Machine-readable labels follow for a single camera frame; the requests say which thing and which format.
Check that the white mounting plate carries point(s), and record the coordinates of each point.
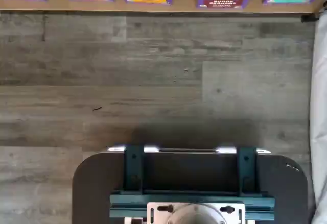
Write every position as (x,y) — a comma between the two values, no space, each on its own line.
(153,210)

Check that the teal base rail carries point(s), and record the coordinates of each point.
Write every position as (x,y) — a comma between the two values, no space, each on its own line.
(127,203)

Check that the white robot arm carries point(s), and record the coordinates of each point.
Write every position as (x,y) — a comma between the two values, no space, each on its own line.
(194,215)

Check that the white fabric curtain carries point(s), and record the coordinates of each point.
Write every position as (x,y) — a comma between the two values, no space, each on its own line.
(320,106)

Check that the dark rounded cart top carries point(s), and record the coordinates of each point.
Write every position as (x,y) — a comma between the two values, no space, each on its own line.
(92,183)

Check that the small dark floor debris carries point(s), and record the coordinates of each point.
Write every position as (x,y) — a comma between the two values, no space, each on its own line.
(97,109)

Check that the teal metal bracket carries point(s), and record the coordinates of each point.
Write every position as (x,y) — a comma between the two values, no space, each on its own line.
(246,168)
(132,168)

